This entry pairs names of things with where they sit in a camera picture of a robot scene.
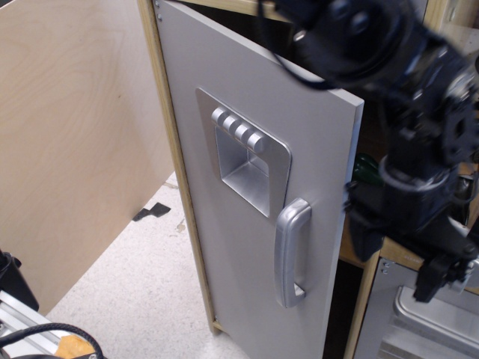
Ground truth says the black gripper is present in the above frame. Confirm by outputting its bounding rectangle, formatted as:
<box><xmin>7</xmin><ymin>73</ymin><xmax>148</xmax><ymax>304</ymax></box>
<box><xmin>345</xmin><ymin>168</ymin><xmax>478</xmax><ymax>303</ymax></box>

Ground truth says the silver fridge door handle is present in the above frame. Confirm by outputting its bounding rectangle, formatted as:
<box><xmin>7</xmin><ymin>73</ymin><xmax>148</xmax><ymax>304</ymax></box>
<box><xmin>274</xmin><ymin>197</ymin><xmax>312</xmax><ymax>308</ymax></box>

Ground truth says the grey fridge door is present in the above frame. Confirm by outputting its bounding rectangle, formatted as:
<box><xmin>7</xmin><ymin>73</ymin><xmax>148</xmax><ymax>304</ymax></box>
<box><xmin>155</xmin><ymin>1</ymin><xmax>364</xmax><ymax>358</ymax></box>

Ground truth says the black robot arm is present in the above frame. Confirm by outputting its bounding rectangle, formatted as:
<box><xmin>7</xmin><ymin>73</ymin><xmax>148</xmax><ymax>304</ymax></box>
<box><xmin>275</xmin><ymin>1</ymin><xmax>478</xmax><ymax>303</ymax></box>

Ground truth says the silver oven knob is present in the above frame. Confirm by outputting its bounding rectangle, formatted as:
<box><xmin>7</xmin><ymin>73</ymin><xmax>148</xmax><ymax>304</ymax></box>
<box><xmin>448</xmin><ymin>275</ymin><xmax>478</xmax><ymax>293</ymax></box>

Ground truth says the grey oven door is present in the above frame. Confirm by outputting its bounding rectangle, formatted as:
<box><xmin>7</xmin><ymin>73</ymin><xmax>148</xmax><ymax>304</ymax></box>
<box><xmin>354</xmin><ymin>259</ymin><xmax>478</xmax><ymax>358</ymax></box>

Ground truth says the green toy bell pepper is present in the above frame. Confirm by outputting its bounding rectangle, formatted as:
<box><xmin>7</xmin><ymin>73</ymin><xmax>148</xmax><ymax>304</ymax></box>
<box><xmin>353</xmin><ymin>153</ymin><xmax>384</xmax><ymax>186</ymax></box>

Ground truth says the wooden toy kitchen cabinet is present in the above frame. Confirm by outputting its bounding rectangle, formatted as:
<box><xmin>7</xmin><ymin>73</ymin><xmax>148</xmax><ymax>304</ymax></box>
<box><xmin>139</xmin><ymin>1</ymin><xmax>478</xmax><ymax>358</ymax></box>

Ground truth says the white sink basin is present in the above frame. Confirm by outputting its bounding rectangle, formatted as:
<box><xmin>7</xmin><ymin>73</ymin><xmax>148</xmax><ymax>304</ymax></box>
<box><xmin>464</xmin><ymin>52</ymin><xmax>478</xmax><ymax>91</ymax></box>

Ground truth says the silver ice dispenser panel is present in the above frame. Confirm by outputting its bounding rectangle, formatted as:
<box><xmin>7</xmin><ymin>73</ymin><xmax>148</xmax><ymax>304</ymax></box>
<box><xmin>195</xmin><ymin>88</ymin><xmax>292</xmax><ymax>218</ymax></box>

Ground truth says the black tape on floor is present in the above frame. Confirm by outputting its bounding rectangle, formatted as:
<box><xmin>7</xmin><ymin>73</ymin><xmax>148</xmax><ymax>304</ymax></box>
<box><xmin>132</xmin><ymin>203</ymin><xmax>171</xmax><ymax>222</ymax></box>

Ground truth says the grey upper freezer door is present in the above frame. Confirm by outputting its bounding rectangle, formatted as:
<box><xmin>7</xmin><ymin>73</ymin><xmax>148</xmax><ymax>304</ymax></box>
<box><xmin>412</xmin><ymin>0</ymin><xmax>428</xmax><ymax>22</ymax></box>

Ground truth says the orange tape piece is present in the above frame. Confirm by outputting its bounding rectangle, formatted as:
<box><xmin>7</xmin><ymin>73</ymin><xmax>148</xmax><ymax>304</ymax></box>
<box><xmin>55</xmin><ymin>335</ymin><xmax>94</xmax><ymax>358</ymax></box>

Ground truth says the silver oven door handle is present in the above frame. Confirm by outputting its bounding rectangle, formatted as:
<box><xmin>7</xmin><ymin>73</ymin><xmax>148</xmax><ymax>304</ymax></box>
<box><xmin>393</xmin><ymin>286</ymin><xmax>478</xmax><ymax>354</ymax></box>

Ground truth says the aluminium frame rail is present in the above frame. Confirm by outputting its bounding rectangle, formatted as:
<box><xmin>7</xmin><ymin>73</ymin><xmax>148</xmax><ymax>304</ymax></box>
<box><xmin>1</xmin><ymin>291</ymin><xmax>60</xmax><ymax>358</ymax></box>

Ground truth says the black braided cable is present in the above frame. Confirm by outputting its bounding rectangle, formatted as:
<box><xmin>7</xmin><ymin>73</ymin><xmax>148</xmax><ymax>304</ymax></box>
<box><xmin>0</xmin><ymin>322</ymin><xmax>103</xmax><ymax>359</ymax></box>

